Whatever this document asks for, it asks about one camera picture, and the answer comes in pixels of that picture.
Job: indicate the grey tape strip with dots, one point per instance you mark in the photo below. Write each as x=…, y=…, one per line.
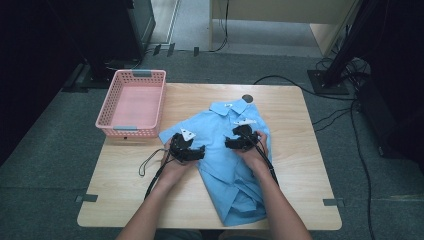
x=87, y=198
x=332, y=202

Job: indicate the person's right hand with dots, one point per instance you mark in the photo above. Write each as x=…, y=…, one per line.
x=255, y=158

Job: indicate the dark round table grommet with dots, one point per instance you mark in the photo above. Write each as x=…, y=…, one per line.
x=247, y=98

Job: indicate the light wooden desk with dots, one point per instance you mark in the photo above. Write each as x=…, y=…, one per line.
x=283, y=10

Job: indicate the black equipment box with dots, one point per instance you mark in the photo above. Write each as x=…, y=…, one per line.
x=396, y=126

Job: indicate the pink plastic basket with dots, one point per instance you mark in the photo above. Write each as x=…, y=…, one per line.
x=136, y=103

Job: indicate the black stand pole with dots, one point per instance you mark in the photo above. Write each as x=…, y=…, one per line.
x=350, y=40

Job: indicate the light blue shirt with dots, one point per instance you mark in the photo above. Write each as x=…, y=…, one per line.
x=216, y=160

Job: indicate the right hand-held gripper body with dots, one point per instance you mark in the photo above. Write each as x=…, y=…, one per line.
x=246, y=136

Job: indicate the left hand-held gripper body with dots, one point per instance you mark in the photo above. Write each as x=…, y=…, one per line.
x=180, y=146

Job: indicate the black stand base plate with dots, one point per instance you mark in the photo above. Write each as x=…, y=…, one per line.
x=328, y=87

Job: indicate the black cabinet on stand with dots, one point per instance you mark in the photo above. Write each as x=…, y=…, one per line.
x=110, y=30

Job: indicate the person's left hand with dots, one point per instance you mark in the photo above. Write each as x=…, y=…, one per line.
x=171, y=168

